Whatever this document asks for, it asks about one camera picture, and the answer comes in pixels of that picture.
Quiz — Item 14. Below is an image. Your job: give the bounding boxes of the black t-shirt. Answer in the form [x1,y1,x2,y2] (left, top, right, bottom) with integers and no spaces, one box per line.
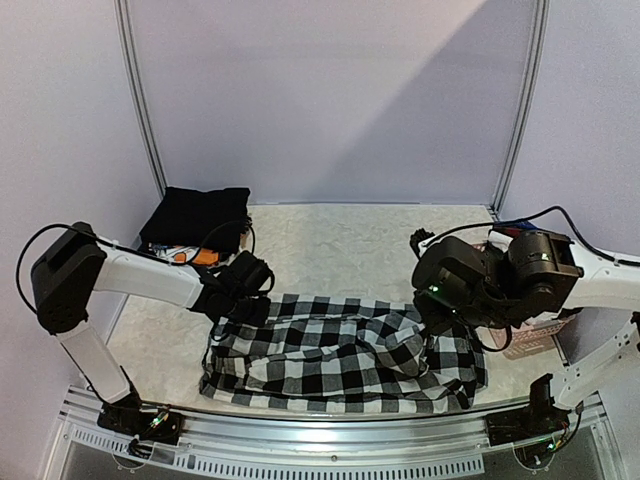
[139,187,251,253]

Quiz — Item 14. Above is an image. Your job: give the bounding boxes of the black white checked shirt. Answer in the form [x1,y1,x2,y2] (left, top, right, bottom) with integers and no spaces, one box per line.
[199,294,489,415]

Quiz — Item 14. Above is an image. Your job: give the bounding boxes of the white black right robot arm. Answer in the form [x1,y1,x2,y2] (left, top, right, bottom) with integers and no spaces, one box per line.
[411,230,639,436]

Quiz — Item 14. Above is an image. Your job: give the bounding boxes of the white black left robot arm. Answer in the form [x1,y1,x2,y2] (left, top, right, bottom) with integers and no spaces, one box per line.
[30,222,275,434]

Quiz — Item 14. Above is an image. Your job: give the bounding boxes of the pink plastic laundry basket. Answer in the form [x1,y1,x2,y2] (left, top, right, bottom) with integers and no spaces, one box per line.
[481,235,581,360]

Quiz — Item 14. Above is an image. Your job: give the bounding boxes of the colourful patterned folded shorts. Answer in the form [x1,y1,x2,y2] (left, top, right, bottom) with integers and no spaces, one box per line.
[149,243,221,267]

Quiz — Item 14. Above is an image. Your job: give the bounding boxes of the red black plaid shirt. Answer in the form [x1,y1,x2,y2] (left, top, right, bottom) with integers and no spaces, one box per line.
[495,226,535,238]

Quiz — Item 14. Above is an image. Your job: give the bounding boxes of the blue plaid garment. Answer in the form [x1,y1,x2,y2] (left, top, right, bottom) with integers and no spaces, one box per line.
[500,219,537,230]

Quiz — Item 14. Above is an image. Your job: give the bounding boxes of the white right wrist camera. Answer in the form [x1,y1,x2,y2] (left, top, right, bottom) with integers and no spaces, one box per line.
[409,228,442,258]

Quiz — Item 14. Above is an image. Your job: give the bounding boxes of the front aluminium rail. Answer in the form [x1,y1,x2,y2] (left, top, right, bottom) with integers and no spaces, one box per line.
[45,388,625,479]

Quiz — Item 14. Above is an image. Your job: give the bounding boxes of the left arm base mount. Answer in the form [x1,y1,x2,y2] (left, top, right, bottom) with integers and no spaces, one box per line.
[97,392,185,446]

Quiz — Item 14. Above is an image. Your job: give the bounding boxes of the left aluminium frame post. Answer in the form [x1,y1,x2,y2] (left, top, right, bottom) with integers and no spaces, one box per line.
[114,0,167,197]

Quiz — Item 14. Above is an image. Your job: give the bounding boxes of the aluminium frame post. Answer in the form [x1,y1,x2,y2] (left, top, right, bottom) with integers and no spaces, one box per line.
[114,0,167,197]
[487,0,549,218]

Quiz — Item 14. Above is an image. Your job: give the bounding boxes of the right aluminium frame post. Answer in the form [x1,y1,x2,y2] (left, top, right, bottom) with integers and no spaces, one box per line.
[487,0,549,218]

